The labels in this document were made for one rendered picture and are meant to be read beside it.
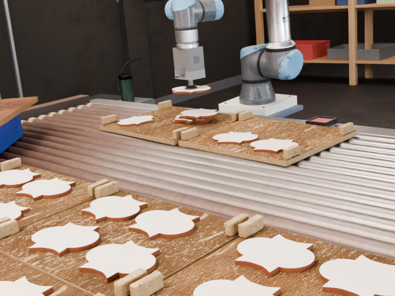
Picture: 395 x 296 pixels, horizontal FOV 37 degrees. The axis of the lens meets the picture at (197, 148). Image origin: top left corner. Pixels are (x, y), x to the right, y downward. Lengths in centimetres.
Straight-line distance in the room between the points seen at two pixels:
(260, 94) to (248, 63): 13
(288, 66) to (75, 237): 131
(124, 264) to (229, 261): 18
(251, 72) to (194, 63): 48
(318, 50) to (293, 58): 569
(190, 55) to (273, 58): 46
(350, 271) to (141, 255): 36
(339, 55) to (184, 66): 586
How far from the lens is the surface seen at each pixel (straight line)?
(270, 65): 229
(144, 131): 196
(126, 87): 553
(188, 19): 192
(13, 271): 111
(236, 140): 173
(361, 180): 144
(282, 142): 168
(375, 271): 97
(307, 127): 186
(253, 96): 238
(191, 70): 193
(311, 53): 783
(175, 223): 117
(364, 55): 756
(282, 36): 227
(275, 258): 101
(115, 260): 105
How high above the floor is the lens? 140
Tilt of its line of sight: 16 degrees down
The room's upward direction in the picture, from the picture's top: 5 degrees counter-clockwise
